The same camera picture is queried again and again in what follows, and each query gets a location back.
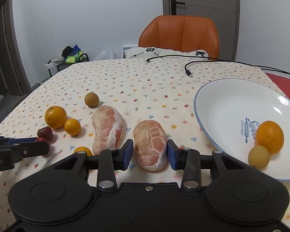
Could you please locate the red mat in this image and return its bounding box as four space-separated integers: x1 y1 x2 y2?
263 72 290 109

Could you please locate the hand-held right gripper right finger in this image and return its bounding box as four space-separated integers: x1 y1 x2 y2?
167 139 253 190

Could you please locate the black usb cable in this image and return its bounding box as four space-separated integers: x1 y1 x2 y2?
184 58 232 78

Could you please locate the white fluffy cushion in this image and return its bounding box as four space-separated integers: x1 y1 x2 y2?
124 47 209 60

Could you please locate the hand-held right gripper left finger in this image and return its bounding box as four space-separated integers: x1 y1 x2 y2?
47 139 134 190

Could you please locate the black metal rack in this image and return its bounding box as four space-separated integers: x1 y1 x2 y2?
45 53 90 78

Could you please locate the white plate with blue rim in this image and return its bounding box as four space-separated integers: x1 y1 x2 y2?
193 78 290 183

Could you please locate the small orange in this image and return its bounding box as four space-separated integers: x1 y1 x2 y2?
73 146 93 156
64 118 82 136

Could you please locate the clear plastic bag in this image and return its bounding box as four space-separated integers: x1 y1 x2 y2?
93 47 120 61

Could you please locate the dark red strawberry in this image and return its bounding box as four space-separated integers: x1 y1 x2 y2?
37 126 53 141

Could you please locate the peeled pomelo segment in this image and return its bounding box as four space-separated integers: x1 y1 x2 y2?
132 119 168 172
91 105 124 155

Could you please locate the dark door frame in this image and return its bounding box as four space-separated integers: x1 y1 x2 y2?
0 0 31 96

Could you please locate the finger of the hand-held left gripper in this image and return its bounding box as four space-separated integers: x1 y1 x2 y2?
3 141 50 163
0 136 38 143

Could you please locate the brown round fruit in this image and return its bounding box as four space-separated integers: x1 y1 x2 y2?
84 92 100 107
248 145 271 170

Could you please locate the long black cable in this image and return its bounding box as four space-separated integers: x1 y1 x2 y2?
146 55 290 76

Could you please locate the orange with dark specks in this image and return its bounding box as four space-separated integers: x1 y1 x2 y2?
255 120 285 154

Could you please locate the large orange with green stem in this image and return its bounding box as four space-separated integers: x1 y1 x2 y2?
44 106 67 129

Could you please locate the white cloth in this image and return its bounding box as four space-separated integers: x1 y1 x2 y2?
44 56 67 67

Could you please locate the orange leather chair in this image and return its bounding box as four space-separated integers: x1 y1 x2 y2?
138 15 220 59

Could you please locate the floral tablecloth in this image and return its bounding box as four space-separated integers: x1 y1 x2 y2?
0 58 290 225

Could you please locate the black door handle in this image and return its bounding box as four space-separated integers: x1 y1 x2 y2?
170 0 185 15

